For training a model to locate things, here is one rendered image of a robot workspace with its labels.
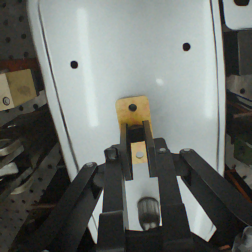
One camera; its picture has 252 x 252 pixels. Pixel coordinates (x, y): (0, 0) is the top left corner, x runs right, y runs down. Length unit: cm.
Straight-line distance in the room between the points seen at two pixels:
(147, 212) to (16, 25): 55
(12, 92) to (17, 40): 42
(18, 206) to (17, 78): 68
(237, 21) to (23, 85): 25
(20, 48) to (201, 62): 49
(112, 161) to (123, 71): 11
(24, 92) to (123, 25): 13
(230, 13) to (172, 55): 9
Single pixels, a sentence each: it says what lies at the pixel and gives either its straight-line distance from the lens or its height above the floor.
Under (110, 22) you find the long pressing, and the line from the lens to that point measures 24.
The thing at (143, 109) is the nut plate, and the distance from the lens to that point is 23.
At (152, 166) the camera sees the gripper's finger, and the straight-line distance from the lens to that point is 17.
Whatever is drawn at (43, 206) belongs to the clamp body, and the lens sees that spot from 42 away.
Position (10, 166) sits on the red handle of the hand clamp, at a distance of 23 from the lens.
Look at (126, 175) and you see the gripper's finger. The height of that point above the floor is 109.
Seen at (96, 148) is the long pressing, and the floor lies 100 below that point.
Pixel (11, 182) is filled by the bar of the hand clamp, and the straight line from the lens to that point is 23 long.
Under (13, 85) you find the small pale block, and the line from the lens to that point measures 21.
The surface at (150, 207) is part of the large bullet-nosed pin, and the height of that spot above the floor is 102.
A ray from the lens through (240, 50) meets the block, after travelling 29.
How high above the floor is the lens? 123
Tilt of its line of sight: 70 degrees down
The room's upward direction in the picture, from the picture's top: 177 degrees counter-clockwise
